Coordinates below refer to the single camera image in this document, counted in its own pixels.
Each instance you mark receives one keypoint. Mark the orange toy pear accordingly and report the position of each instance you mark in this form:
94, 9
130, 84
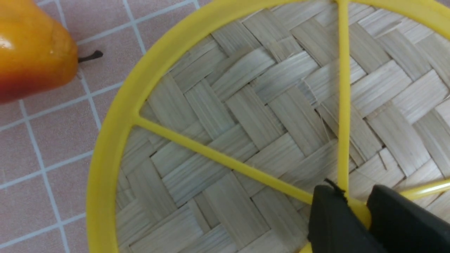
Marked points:
37, 54

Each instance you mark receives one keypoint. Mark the yellow woven bamboo steamer lid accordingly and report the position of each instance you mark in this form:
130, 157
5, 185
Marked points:
222, 131

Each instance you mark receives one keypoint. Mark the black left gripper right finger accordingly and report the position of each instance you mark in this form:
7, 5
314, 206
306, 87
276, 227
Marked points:
402, 226

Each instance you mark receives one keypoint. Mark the pink checkered tablecloth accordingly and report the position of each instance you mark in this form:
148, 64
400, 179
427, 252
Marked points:
47, 140

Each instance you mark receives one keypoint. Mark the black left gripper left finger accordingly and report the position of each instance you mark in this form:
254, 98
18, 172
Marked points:
334, 228

